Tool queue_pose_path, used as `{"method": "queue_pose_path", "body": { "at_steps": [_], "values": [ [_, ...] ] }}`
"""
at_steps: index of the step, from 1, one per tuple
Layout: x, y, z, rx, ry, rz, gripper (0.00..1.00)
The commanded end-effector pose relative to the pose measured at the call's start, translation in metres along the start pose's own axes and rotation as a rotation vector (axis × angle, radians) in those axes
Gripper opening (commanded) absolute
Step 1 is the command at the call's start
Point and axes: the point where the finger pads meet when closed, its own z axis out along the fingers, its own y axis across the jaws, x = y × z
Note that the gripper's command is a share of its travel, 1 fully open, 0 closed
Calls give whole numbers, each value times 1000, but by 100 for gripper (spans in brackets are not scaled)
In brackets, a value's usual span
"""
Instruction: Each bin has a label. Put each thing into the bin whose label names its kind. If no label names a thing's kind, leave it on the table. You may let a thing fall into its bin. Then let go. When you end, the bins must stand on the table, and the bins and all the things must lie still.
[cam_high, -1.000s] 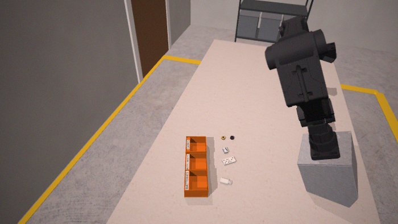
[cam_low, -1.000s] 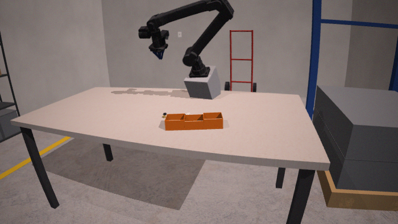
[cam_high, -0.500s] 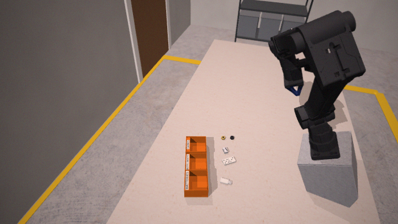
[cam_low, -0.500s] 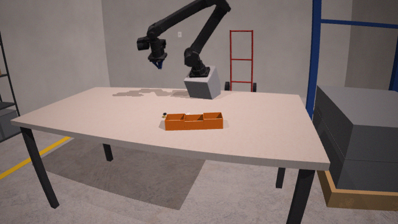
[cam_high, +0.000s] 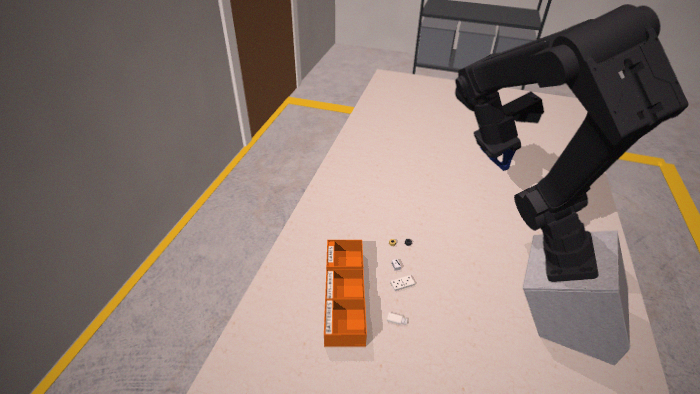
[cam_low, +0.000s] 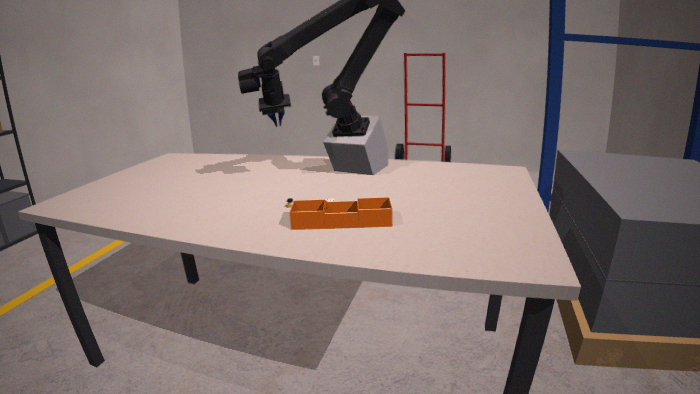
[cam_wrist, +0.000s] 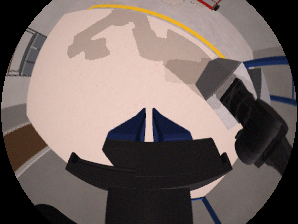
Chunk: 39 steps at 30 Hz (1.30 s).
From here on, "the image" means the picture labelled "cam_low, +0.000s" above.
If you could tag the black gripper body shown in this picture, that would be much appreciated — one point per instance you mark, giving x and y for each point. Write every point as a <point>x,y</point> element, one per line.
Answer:
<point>273,102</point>

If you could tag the orange rack of bins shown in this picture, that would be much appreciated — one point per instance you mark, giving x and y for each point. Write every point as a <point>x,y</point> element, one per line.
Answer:
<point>316,214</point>

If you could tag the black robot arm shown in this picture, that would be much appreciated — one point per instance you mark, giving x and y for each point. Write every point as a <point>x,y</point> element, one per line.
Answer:
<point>349,122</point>

